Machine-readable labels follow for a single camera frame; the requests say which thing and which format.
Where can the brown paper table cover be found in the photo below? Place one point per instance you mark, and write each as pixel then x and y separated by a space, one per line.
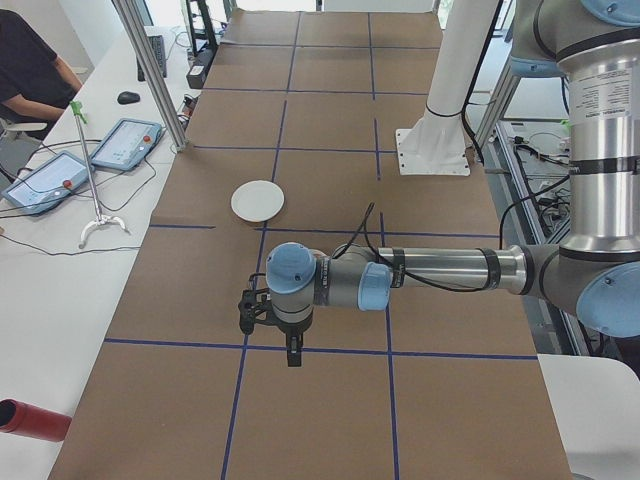
pixel 440 385

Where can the near blue teach pendant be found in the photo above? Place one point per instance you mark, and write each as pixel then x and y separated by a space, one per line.
pixel 48 185

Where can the white plate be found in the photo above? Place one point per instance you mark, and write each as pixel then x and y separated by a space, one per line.
pixel 257 201

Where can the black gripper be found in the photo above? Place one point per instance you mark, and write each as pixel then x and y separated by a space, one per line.
pixel 291 331

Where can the red cylinder bottle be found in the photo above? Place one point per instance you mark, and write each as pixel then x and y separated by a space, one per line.
pixel 27 420

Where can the far blue teach pendant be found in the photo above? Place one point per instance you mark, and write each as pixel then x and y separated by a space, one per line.
pixel 126 144

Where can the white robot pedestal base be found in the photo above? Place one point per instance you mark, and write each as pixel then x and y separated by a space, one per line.
pixel 435 145

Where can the aluminium frame post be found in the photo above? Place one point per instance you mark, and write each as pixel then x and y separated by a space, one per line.
pixel 132 22

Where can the blue teach pendant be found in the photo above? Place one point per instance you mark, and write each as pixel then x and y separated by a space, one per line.
pixel 48 185
pixel 126 144

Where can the black computer mouse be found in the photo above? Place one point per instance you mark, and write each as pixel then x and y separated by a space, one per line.
pixel 128 97

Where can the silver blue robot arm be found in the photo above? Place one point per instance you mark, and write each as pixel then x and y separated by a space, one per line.
pixel 592 274

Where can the person in black shirt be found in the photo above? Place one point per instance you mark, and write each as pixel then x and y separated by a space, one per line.
pixel 36 83

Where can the white reacher grabber stick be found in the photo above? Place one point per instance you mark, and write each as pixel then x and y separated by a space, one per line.
pixel 101 219

